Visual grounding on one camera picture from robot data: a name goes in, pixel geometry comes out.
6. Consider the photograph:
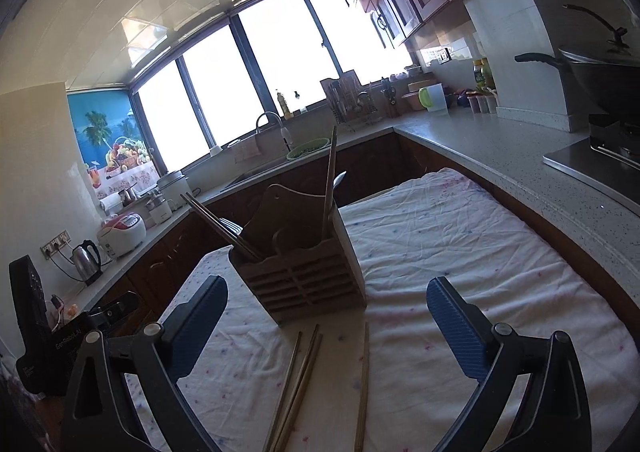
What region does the brown wooden chopstick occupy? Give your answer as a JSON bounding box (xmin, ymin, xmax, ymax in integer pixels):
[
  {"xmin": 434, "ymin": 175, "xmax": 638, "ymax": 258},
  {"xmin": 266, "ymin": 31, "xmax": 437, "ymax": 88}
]
[{"xmin": 186, "ymin": 191, "xmax": 264, "ymax": 261}]

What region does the yellow oil bottle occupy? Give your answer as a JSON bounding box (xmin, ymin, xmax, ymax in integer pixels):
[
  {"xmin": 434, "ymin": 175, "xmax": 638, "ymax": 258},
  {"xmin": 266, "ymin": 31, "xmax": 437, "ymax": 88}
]
[{"xmin": 473, "ymin": 58, "xmax": 496, "ymax": 92}]

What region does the steel electric kettle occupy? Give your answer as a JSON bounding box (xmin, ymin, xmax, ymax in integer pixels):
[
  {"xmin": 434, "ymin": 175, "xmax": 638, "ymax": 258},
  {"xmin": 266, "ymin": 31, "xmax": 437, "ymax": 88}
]
[{"xmin": 72, "ymin": 240, "xmax": 102, "ymax": 285}]

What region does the dark thin chopstick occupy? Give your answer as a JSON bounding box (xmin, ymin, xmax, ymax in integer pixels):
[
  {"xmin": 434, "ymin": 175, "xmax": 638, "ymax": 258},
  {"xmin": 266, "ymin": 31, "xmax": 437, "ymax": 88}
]
[{"xmin": 180, "ymin": 192, "xmax": 260, "ymax": 263}]

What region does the dark brown chopstick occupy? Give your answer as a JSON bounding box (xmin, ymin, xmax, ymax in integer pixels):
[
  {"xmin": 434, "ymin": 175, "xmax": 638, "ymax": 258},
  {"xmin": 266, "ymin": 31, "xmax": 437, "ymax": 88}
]
[{"xmin": 271, "ymin": 324, "xmax": 320, "ymax": 451}]

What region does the green colander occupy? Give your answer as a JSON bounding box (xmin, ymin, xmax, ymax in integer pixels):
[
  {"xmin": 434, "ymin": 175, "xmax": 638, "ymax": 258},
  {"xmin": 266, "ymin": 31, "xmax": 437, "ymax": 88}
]
[{"xmin": 286, "ymin": 138, "xmax": 331, "ymax": 161}]

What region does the spice jars set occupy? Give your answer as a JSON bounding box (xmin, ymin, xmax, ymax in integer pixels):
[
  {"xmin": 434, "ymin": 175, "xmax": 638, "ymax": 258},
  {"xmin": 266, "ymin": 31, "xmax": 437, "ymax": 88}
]
[{"xmin": 468, "ymin": 93, "xmax": 498, "ymax": 114}]

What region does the chrome sink faucet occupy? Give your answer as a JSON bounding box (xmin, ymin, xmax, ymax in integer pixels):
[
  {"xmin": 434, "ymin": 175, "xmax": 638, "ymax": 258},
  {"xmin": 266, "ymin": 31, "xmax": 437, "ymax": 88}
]
[{"xmin": 255, "ymin": 111, "xmax": 293, "ymax": 151}]

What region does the black gas stove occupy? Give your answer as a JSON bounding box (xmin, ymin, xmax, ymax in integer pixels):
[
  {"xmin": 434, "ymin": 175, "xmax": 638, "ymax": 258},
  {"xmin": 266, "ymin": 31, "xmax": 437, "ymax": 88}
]
[{"xmin": 542, "ymin": 114, "xmax": 640, "ymax": 215}]

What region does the paper towel roll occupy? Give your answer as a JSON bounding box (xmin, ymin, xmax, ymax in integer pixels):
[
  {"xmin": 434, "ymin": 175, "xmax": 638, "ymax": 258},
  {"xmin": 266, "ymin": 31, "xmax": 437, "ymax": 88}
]
[{"xmin": 99, "ymin": 193, "xmax": 122, "ymax": 215}]

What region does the pink bowl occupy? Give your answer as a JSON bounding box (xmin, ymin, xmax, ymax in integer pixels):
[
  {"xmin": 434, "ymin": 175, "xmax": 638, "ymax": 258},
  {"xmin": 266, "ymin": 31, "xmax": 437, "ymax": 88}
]
[{"xmin": 401, "ymin": 92, "xmax": 425, "ymax": 111}]

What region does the wall power socket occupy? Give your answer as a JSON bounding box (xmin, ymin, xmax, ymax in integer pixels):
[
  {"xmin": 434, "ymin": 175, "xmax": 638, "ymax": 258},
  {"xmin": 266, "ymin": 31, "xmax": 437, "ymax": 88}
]
[{"xmin": 40, "ymin": 230, "xmax": 72, "ymax": 259}]

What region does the white green lidded jug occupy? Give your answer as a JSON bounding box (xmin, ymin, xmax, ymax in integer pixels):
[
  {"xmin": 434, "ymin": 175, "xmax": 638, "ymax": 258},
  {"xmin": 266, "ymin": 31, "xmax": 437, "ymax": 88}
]
[{"xmin": 418, "ymin": 83, "xmax": 447, "ymax": 112}]

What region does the tan wooden chopstick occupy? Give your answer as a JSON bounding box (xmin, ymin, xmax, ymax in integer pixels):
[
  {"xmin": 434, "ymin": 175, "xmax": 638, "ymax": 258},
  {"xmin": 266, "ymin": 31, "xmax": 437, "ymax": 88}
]
[{"xmin": 274, "ymin": 333, "xmax": 323, "ymax": 452}]

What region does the black wok pan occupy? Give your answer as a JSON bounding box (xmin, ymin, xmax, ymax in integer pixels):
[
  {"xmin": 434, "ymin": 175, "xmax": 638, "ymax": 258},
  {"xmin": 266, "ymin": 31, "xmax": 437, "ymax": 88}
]
[{"xmin": 514, "ymin": 3, "xmax": 640, "ymax": 121}]

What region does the wooden utensil holder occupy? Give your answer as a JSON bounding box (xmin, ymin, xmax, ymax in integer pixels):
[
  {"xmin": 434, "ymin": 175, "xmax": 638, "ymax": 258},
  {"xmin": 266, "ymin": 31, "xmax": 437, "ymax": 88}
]
[{"xmin": 228, "ymin": 183, "xmax": 367, "ymax": 325}]

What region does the white red rice cooker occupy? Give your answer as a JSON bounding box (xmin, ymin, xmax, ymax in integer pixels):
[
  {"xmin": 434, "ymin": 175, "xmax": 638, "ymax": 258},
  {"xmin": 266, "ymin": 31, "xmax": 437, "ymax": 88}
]
[{"xmin": 96, "ymin": 213, "xmax": 146, "ymax": 259}]

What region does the dish soap bottle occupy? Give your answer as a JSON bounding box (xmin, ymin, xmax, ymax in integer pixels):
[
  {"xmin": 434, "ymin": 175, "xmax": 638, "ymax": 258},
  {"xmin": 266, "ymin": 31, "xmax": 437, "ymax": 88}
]
[{"xmin": 277, "ymin": 90, "xmax": 293, "ymax": 120}]

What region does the metal-tipped chopstick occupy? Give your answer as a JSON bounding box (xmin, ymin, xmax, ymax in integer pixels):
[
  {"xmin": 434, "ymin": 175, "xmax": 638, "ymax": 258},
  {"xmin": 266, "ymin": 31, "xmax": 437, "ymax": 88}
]
[{"xmin": 262, "ymin": 331, "xmax": 303, "ymax": 452}]

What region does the tropical fruit poster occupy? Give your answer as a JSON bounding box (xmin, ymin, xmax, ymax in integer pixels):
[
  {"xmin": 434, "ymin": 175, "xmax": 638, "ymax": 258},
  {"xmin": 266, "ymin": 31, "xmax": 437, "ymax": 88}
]
[{"xmin": 67, "ymin": 90, "xmax": 158, "ymax": 200}]

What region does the white floral tablecloth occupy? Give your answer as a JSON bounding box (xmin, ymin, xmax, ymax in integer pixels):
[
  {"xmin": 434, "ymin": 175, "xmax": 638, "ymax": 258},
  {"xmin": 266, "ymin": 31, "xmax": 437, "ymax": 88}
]
[{"xmin": 177, "ymin": 169, "xmax": 639, "ymax": 451}]

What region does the small white appliance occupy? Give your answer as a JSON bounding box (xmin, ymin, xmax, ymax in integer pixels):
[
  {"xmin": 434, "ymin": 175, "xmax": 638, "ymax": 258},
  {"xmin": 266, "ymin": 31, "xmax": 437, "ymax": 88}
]
[{"xmin": 145, "ymin": 194, "xmax": 172, "ymax": 225}]

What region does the dish drying rack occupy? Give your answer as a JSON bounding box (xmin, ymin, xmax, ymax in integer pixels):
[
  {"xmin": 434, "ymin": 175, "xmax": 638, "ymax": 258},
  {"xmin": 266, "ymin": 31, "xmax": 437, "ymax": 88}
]
[{"xmin": 320, "ymin": 70, "xmax": 383, "ymax": 131}]

